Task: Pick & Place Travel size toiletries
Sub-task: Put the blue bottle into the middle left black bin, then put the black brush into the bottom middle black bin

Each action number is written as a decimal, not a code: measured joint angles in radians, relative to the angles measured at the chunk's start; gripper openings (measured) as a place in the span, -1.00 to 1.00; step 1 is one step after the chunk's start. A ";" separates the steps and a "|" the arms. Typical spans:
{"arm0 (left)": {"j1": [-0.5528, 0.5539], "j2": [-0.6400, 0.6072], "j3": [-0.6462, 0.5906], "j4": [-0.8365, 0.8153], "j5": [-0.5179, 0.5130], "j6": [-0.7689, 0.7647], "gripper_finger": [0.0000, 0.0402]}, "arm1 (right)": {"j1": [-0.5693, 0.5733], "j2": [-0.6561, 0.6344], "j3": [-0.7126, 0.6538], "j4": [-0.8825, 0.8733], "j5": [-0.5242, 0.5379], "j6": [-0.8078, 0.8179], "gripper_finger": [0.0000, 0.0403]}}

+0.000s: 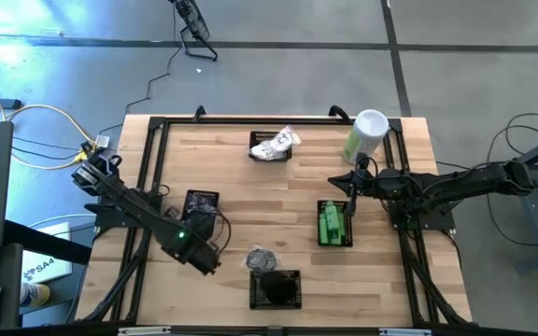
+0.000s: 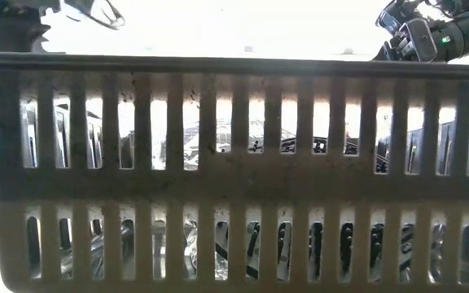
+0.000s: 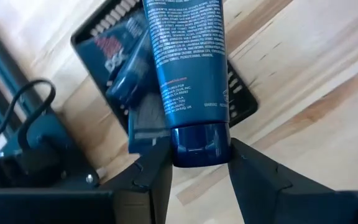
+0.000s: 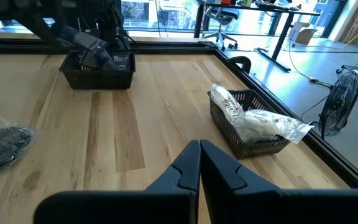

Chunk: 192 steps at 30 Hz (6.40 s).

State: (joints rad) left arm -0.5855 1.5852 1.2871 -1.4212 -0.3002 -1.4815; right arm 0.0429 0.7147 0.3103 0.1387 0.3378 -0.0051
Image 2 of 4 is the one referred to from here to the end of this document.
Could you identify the clear bag with black sponge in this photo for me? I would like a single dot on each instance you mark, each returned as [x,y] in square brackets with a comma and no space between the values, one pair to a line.
[128,244]
[224,138]
[191,252]

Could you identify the black round sponge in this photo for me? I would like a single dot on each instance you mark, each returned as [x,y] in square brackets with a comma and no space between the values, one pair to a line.
[316,248]

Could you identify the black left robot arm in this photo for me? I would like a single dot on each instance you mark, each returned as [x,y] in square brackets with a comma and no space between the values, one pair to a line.
[6,34]

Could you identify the black slotted plastic basket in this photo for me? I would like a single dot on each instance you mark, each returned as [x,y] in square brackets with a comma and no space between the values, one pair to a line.
[234,183]
[422,150]

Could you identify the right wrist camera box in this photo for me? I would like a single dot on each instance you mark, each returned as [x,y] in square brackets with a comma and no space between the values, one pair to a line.
[419,38]

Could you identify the grey wall socket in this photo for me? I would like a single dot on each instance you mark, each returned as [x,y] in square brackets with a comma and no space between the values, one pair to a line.
[347,51]
[248,49]

